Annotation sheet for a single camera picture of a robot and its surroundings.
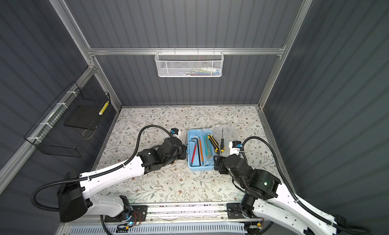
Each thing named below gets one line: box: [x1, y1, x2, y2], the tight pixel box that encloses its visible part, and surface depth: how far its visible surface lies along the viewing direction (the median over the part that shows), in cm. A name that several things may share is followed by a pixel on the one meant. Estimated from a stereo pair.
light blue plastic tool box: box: [187, 128, 215, 172], surface depth 94 cm
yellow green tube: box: [98, 100, 110, 116], surface depth 83 cm
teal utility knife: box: [203, 135, 213, 160], surface depth 90 cm
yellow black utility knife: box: [207, 133, 220, 155], surface depth 92 cm
